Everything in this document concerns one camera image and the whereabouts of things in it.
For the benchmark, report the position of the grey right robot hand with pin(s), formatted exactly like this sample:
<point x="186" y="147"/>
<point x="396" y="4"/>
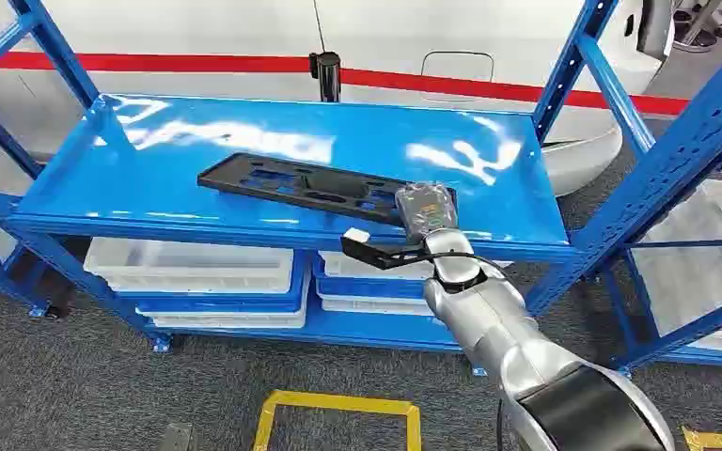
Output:
<point x="426" y="208"/>

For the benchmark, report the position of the black plastic panel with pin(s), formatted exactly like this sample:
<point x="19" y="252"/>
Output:
<point x="274" y="180"/>

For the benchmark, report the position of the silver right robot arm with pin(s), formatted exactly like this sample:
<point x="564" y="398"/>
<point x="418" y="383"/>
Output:
<point x="492" y="317"/>

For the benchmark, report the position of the white plastic bin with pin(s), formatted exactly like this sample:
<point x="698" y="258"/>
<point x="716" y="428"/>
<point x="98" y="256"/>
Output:
<point x="186" y="264"/>
<point x="367" y="267"/>
<point x="367" y="305"/>

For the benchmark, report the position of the blue metal shelf rack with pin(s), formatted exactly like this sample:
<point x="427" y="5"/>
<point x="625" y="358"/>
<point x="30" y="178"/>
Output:
<point x="274" y="131"/>
<point x="678" y="155"/>

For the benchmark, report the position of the white vehicle body red stripe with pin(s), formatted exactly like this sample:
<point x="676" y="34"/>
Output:
<point x="211" y="31"/>

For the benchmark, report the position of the dark stand base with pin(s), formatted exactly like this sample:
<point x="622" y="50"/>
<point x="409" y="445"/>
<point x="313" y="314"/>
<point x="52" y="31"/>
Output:
<point x="697" y="34"/>

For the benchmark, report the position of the grey floor plate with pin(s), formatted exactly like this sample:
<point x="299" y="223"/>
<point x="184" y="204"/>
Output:
<point x="175" y="437"/>

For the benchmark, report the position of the yellow floor tape strip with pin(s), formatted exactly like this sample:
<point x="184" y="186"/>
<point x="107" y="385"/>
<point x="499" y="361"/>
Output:
<point x="719" y="440"/>

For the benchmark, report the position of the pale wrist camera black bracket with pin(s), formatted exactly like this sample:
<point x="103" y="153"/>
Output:
<point x="356" y="235"/>

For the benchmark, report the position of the black post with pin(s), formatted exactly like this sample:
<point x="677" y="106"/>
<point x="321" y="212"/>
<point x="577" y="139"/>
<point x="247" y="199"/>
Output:
<point x="327" y="78"/>

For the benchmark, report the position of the yellow floor tape frame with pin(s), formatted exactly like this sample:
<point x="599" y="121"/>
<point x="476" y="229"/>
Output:
<point x="336" y="403"/>

